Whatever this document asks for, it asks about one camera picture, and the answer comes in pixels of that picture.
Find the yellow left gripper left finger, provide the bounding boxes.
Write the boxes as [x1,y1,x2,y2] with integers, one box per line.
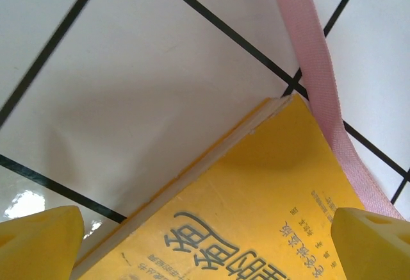
[0,205,85,280]

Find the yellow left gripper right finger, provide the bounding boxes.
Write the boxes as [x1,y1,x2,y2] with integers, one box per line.
[330,207,410,280]

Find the pink backpack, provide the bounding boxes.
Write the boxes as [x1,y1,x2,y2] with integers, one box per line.
[267,0,406,222]

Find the yellow book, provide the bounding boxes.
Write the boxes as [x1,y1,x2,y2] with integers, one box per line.
[72,93,368,280]

